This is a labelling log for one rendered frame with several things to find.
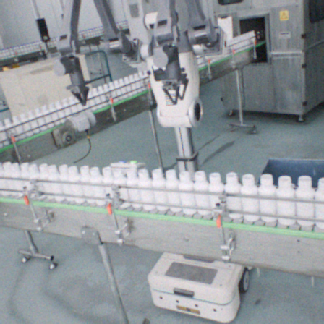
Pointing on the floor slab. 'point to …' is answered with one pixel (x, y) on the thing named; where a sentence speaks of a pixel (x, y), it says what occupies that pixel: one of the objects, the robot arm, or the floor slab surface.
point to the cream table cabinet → (37, 86)
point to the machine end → (278, 56)
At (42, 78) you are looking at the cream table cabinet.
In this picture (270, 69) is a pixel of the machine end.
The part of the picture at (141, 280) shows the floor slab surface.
